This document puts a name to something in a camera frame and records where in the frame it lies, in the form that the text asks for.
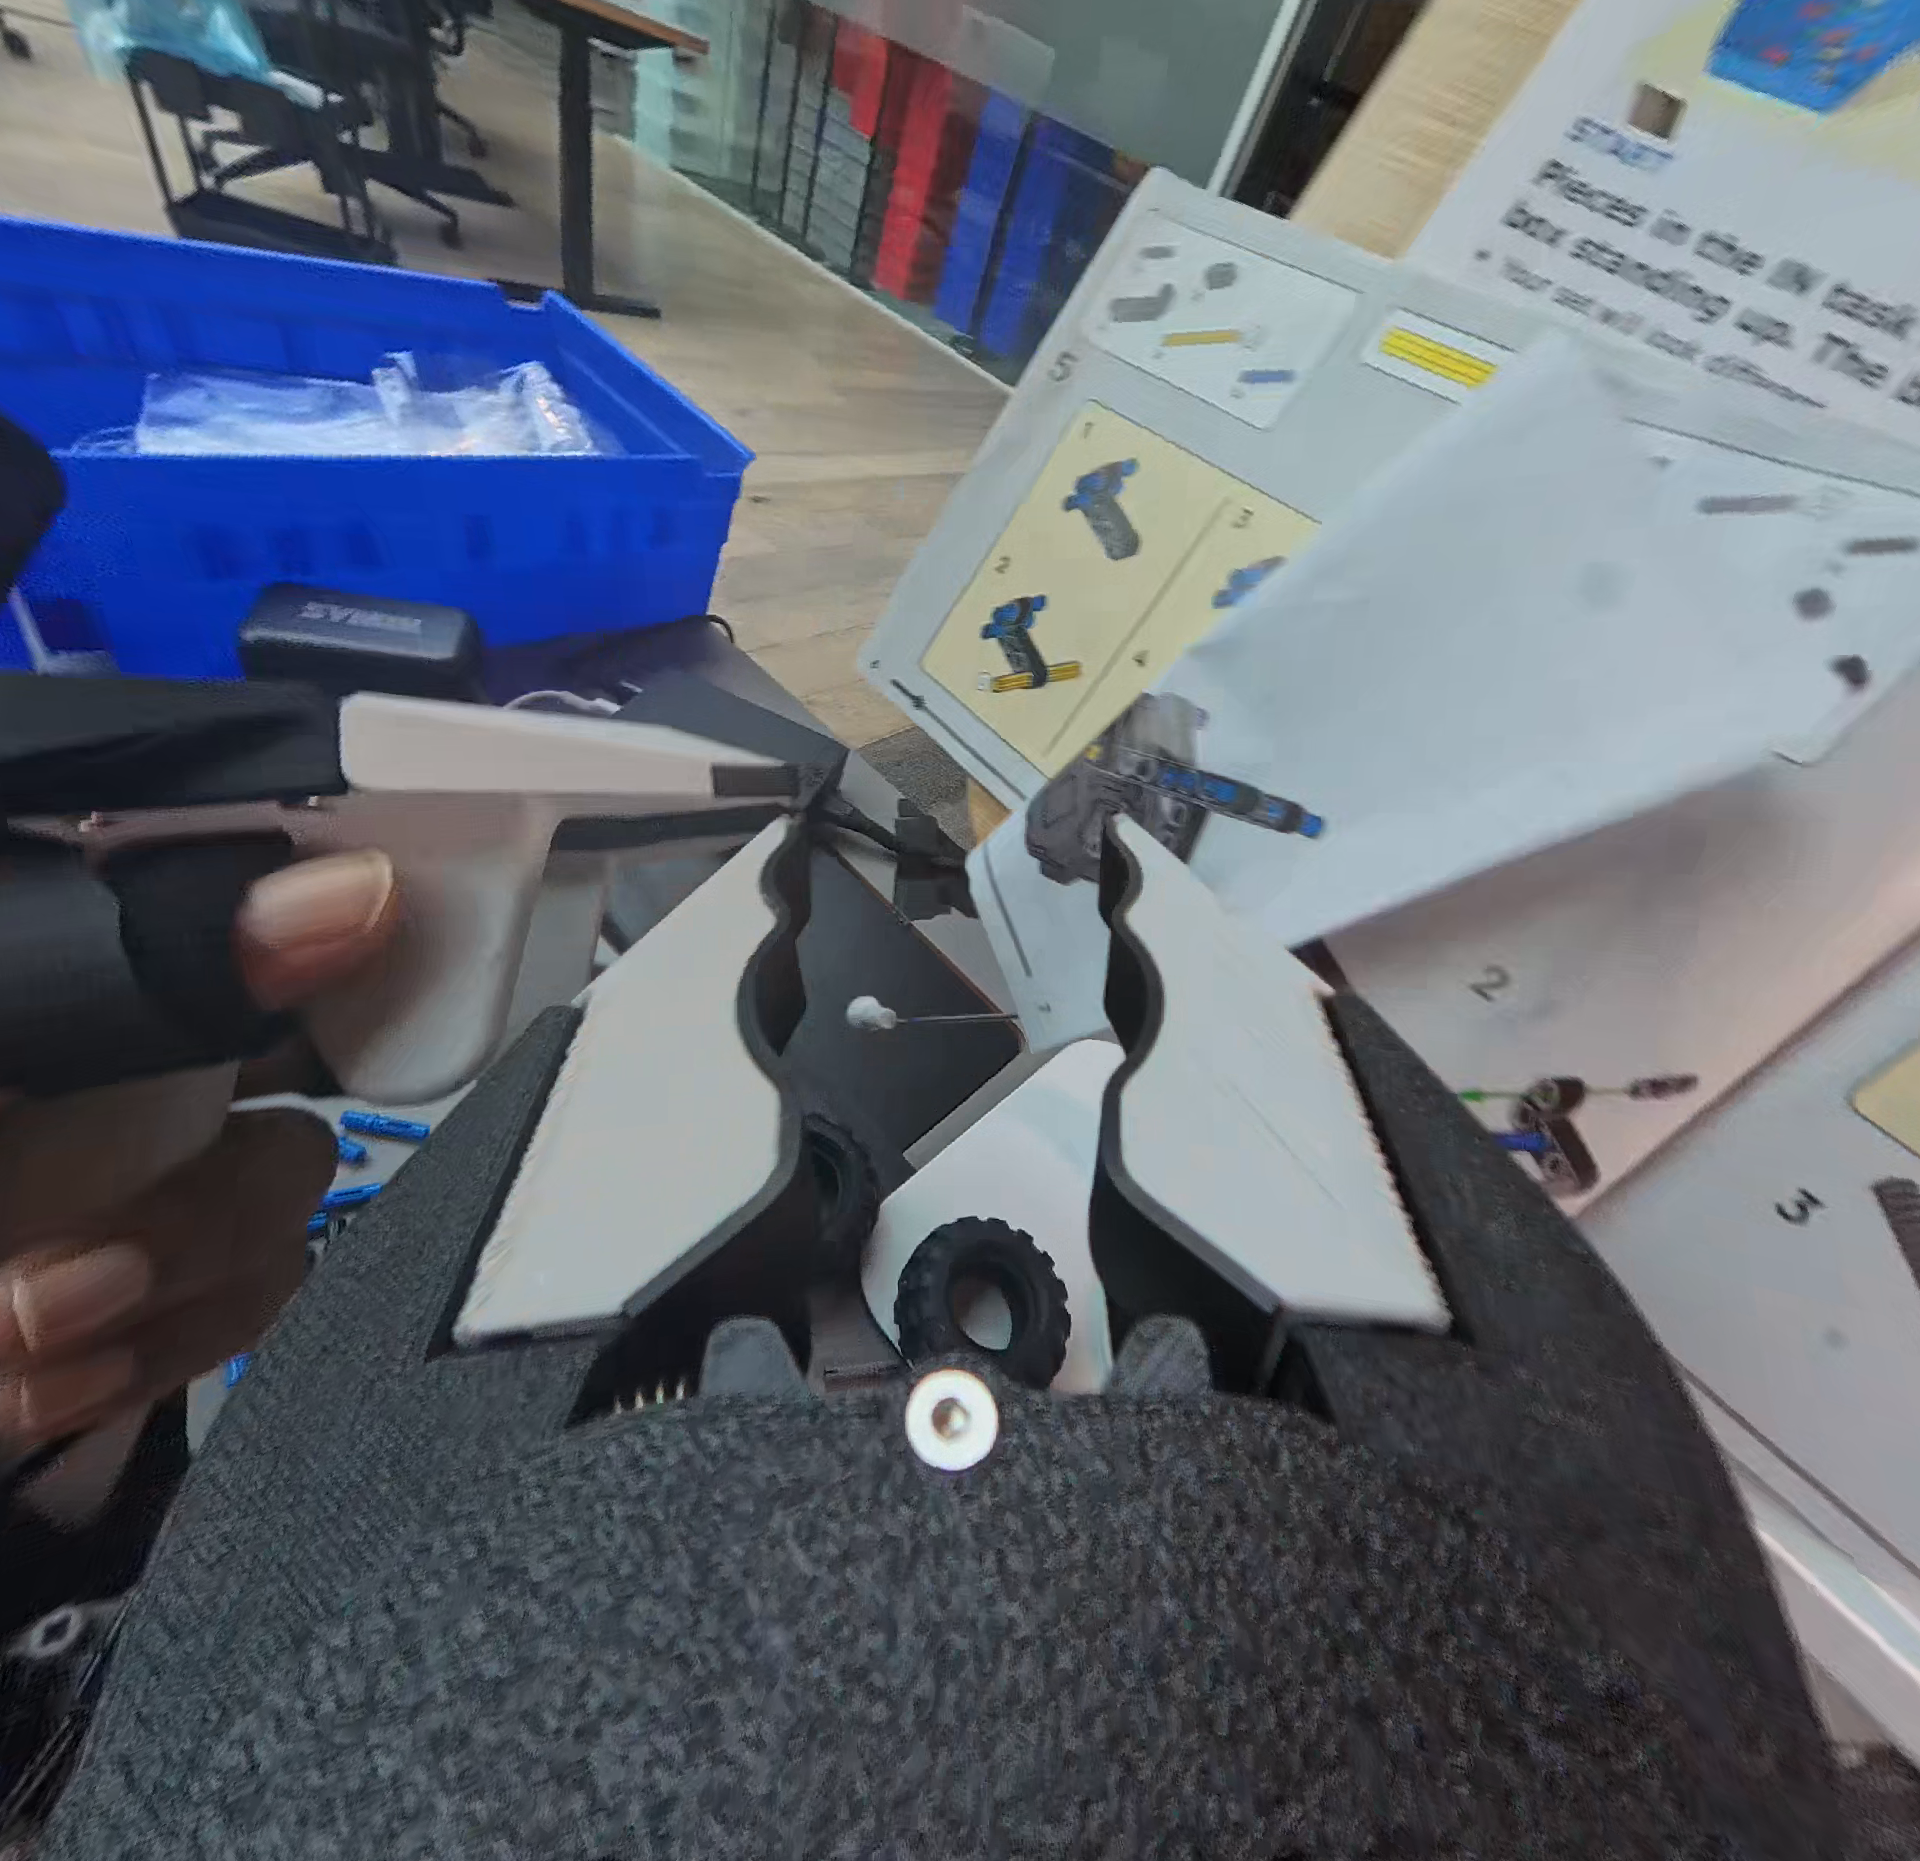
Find office table with black legs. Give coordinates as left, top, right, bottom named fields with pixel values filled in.
left=412, top=0, right=709, bottom=321

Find white printed instruction sheet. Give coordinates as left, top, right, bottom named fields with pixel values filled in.
left=1408, top=0, right=1920, bottom=444

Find black portable power station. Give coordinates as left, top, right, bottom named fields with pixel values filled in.
left=237, top=582, right=489, bottom=699

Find toy building instruction booklet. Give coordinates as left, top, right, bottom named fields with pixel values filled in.
left=863, top=165, right=1920, bottom=1756

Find pile of blue black pins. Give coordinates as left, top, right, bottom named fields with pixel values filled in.
left=225, top=1109, right=441, bottom=1390

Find blue plastic bag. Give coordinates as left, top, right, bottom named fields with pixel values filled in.
left=53, top=0, right=278, bottom=83

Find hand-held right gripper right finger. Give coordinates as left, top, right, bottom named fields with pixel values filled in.
left=1093, top=818, right=1451, bottom=1329

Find blue storage bin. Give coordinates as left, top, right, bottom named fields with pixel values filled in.
left=0, top=215, right=755, bottom=681

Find row of coloured storage drawers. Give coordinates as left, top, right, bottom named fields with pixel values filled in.
left=637, top=0, right=1149, bottom=364

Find black office chair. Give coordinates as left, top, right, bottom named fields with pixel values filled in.
left=127, top=0, right=497, bottom=265

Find black toy tire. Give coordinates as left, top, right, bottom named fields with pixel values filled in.
left=895, top=1213, right=1076, bottom=1394
left=794, top=1110, right=890, bottom=1270

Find clear plastic bags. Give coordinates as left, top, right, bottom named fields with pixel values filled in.
left=135, top=349, right=606, bottom=463

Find black cable with plug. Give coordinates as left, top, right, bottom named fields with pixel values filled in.
left=802, top=771, right=977, bottom=921

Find wooden table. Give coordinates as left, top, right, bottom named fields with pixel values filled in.
left=1288, top=0, right=1629, bottom=260

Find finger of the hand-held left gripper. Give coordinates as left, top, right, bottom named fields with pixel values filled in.
left=291, top=798, right=802, bottom=860
left=337, top=689, right=812, bottom=806

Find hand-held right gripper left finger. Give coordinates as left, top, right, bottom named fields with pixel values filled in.
left=448, top=818, right=818, bottom=1344

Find person's left hand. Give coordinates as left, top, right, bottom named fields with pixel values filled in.
left=0, top=848, right=404, bottom=1461

